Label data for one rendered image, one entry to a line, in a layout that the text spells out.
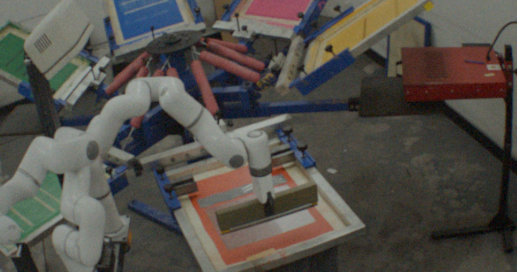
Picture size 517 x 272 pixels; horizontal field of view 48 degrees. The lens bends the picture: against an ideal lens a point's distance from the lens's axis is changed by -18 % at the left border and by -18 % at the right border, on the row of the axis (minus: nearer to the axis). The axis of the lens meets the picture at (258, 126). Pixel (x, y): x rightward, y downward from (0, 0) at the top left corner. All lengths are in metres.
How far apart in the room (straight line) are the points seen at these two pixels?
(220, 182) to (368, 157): 2.00
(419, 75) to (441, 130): 1.80
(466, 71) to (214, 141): 1.51
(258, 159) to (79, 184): 0.68
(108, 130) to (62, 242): 0.48
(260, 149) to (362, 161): 2.47
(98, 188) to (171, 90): 0.42
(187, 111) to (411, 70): 1.41
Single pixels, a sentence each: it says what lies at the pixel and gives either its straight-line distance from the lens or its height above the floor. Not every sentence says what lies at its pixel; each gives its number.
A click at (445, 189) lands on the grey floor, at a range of 4.25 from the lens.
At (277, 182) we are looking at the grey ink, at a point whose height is 0.96.
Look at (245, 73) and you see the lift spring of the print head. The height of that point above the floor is 1.13.
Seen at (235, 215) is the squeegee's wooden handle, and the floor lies 1.12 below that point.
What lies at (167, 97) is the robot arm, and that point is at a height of 1.59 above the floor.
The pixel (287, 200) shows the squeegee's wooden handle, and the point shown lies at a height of 1.12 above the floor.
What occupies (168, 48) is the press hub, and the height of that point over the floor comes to 1.31.
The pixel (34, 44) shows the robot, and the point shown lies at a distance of 1.72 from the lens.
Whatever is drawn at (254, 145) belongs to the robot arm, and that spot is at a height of 1.37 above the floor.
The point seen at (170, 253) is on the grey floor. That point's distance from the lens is 4.07.
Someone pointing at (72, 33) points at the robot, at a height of 1.96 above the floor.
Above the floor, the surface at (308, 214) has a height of 0.96.
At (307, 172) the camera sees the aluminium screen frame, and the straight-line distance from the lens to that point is 2.71.
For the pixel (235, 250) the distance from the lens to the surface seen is 2.42.
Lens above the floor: 2.42
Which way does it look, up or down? 28 degrees down
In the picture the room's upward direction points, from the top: 10 degrees counter-clockwise
